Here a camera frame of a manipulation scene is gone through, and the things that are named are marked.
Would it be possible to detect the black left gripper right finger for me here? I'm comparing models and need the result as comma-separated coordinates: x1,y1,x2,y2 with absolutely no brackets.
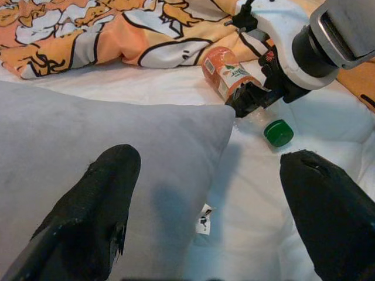
279,149,375,281

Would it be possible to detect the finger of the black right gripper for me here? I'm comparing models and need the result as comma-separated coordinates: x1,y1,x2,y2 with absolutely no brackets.
225,83,272,118

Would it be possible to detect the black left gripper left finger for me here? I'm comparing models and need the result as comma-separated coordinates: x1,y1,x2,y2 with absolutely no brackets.
0,143,142,281

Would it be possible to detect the orange juice bottle green cap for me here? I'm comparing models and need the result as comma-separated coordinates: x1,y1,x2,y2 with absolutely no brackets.
201,46,295,147

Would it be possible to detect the grey pillow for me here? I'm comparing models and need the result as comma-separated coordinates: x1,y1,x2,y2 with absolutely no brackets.
0,80,237,281

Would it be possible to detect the orange cartoon egg blanket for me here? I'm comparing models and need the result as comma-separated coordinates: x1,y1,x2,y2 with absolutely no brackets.
0,0,375,114

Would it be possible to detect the white quilted mattress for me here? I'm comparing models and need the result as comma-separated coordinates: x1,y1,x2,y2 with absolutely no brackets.
0,55,375,281

